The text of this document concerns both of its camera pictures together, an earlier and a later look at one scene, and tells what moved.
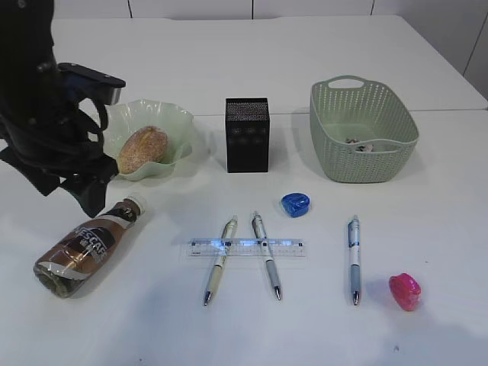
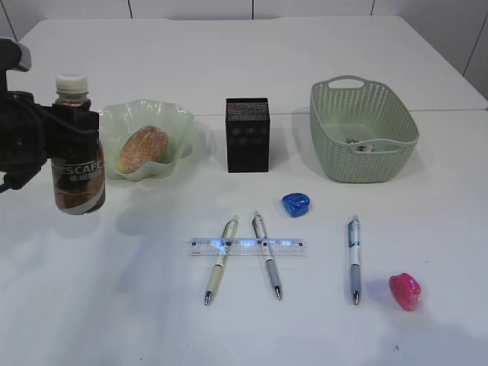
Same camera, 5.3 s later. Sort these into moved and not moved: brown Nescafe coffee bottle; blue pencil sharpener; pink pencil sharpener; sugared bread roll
Moved: brown Nescafe coffee bottle
Not moved: sugared bread roll; pink pencil sharpener; blue pencil sharpener
